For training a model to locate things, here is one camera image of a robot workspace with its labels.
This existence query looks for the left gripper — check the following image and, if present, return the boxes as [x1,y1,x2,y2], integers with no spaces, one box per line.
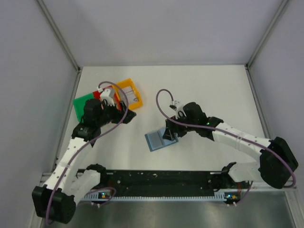
[96,99,136,127]

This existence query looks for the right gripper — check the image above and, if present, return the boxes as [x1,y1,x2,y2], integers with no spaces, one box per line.
[163,112,198,141]

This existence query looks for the blue leather card holder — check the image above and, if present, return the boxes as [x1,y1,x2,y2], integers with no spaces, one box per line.
[145,127,179,152]

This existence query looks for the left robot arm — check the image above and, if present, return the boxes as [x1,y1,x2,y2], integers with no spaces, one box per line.
[32,98,136,224]

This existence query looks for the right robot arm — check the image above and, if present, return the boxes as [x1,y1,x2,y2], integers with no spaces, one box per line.
[163,101,298,189]

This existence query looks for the silver cards in yellow bin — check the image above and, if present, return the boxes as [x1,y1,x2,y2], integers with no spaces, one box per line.
[118,86,138,105]

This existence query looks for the yellow plastic bin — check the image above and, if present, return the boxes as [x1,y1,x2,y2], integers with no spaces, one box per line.
[116,78,143,111]

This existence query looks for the red plastic bin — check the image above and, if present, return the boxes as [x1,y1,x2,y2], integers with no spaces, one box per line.
[93,90,121,110]

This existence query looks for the green plastic bin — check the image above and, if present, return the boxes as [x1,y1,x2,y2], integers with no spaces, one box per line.
[73,93,94,122]

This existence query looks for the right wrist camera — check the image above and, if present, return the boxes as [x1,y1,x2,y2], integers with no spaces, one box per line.
[169,100,186,119]

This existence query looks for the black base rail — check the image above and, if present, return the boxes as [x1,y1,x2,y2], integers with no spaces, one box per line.
[93,170,249,197]

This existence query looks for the white cable duct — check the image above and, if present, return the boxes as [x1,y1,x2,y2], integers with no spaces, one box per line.
[80,191,240,203]

